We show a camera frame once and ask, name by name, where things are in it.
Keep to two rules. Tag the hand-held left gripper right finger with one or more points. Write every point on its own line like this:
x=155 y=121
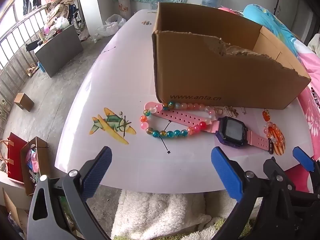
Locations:
x=227 y=177

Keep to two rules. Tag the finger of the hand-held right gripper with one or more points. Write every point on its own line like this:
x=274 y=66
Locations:
x=275 y=172
x=303 y=158

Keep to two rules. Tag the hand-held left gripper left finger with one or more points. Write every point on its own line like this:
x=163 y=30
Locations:
x=98 y=172

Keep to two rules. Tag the brown cardboard box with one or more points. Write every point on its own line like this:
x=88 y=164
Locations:
x=200 y=67

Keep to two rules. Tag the orange striped balloon sticker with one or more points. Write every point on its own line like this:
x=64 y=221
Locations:
x=280 y=148

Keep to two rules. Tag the yellow airplane sticker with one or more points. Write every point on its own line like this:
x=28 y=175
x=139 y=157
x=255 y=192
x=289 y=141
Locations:
x=110 y=127

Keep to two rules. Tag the brown paper bag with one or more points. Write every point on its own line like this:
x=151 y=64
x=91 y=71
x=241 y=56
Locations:
x=41 y=152

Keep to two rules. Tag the small metal spring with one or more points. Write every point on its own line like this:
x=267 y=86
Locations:
x=243 y=110

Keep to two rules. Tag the white fluffy rug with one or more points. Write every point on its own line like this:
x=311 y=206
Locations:
x=155 y=212

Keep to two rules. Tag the red paper bag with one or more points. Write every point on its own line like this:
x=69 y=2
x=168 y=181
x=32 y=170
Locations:
x=15 y=157

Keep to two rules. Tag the grey cabinet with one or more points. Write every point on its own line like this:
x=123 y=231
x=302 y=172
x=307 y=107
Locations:
x=60 y=52

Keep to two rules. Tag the blue patterned quilt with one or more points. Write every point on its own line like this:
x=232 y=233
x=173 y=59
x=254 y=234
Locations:
x=270 y=22

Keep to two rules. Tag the white plastic bags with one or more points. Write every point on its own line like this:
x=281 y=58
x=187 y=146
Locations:
x=110 y=25

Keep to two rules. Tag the metal balcony railing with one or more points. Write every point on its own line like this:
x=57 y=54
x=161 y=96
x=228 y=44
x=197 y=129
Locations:
x=15 y=42

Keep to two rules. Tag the wheelchair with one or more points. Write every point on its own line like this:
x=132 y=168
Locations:
x=76 y=17

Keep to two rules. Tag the white floral board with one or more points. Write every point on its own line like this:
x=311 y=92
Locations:
x=123 y=2

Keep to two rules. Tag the pile of beige clothes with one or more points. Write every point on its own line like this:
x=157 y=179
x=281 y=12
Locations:
x=61 y=3

